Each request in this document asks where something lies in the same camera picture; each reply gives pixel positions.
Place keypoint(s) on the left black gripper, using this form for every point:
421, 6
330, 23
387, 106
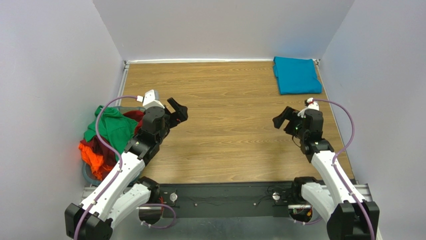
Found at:
171, 116

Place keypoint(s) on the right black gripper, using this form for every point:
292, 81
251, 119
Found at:
289, 121

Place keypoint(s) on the blue t shirt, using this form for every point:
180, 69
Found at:
296, 76

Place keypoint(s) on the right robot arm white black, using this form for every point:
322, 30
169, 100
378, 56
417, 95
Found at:
347, 213

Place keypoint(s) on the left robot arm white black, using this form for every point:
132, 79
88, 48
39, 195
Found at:
98, 214

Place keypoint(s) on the green t shirt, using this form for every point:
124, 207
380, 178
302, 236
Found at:
116, 129

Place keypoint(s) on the dark red t shirt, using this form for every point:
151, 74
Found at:
100, 153

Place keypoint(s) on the orange t shirt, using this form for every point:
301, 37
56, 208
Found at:
96, 162

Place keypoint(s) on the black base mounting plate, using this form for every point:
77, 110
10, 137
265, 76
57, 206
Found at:
230, 200

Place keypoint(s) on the grey laundry basket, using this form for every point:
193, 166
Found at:
86, 174

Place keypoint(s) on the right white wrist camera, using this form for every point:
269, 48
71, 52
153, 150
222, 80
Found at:
310, 104

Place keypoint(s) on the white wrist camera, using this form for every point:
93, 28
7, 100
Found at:
150, 99
310, 104

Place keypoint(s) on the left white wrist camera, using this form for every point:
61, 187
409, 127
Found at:
150, 99

